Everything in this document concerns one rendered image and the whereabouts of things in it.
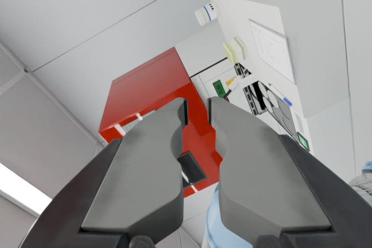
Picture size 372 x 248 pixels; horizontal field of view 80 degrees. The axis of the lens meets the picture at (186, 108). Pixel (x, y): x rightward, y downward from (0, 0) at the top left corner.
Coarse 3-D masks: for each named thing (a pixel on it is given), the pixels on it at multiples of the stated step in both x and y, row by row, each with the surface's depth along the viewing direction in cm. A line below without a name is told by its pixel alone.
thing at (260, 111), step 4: (240, 64) 123; (244, 68) 124; (244, 76) 128; (252, 88) 132; (252, 92) 133; (252, 96) 135; (256, 96) 135; (256, 100) 137; (256, 104) 138; (256, 108) 141; (260, 108) 140; (264, 108) 142; (260, 112) 142; (264, 112) 142
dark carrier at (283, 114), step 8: (264, 96) 126; (264, 104) 135; (272, 104) 118; (280, 104) 106; (272, 112) 126; (280, 112) 112; (288, 112) 100; (280, 120) 119; (288, 120) 105; (288, 128) 112; (296, 136) 106
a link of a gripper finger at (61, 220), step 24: (96, 168) 8; (72, 192) 7; (96, 192) 7; (48, 216) 6; (72, 216) 6; (24, 240) 6; (48, 240) 6; (72, 240) 6; (96, 240) 6; (120, 240) 6
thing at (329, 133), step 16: (320, 112) 68; (336, 112) 69; (304, 128) 73; (320, 128) 71; (336, 128) 72; (320, 144) 75; (336, 144) 76; (352, 144) 78; (320, 160) 79; (336, 160) 81; (352, 160) 82; (352, 176) 87
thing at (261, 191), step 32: (224, 128) 9; (256, 128) 9; (224, 160) 8; (256, 160) 8; (288, 160) 8; (224, 192) 7; (256, 192) 7; (288, 192) 7; (224, 224) 7; (256, 224) 6; (288, 224) 6; (320, 224) 6
